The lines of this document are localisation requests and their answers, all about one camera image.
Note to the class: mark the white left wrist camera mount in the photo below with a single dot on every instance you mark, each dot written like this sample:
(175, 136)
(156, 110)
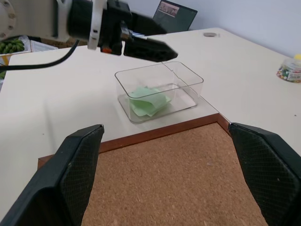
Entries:
(96, 26)

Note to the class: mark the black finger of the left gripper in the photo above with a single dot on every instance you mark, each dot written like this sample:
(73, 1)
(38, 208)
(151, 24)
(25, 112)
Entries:
(150, 24)
(150, 50)

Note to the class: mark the white cardboard box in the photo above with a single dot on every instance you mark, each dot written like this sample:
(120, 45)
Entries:
(41, 46)

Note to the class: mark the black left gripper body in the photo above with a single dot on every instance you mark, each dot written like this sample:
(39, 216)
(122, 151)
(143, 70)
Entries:
(113, 26)

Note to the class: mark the bunch of green bananas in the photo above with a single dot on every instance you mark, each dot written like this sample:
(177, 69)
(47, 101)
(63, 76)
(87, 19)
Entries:
(11, 46)

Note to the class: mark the round grey disc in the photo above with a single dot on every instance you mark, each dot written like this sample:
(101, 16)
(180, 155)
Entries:
(211, 34)

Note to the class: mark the black open laptop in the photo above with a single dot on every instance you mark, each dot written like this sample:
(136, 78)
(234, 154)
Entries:
(175, 20)

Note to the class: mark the light green paper note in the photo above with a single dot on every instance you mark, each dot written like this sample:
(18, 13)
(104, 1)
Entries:
(147, 95)

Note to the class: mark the jar of coloured pins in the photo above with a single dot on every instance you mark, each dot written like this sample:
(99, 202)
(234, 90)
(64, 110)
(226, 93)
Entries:
(290, 70)

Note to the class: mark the cork board with wooden frame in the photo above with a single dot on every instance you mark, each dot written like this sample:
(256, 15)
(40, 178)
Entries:
(176, 176)

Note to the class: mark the clear plastic box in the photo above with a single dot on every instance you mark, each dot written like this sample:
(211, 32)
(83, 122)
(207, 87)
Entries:
(183, 75)

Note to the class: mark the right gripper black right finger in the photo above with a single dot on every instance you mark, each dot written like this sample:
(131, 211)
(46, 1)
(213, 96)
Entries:
(270, 169)

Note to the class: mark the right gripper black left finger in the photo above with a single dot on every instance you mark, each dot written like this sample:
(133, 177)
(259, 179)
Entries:
(47, 186)

